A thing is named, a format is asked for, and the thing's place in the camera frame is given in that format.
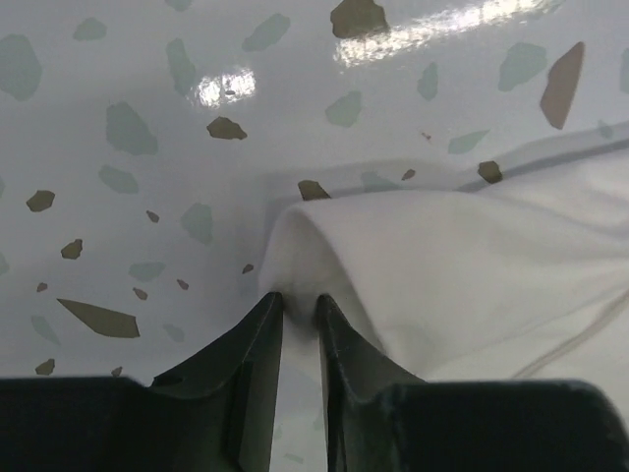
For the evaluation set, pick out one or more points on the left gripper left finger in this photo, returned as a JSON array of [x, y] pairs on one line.
[[212, 412]]

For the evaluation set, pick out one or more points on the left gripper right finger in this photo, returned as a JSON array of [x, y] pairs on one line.
[[380, 417]]

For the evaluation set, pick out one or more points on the white t shirt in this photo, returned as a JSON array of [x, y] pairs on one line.
[[526, 278]]

